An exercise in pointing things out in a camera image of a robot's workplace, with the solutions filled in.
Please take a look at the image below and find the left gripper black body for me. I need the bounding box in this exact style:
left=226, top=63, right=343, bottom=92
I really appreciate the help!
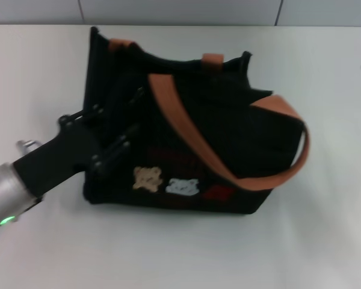
left=13, top=113, right=103, bottom=197

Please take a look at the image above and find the left gripper silver cable connector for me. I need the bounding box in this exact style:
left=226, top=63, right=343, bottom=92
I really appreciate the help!
left=16, top=138, right=39, bottom=155

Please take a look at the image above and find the black food bag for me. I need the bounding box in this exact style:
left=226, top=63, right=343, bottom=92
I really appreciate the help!
left=82, top=26, right=311, bottom=216

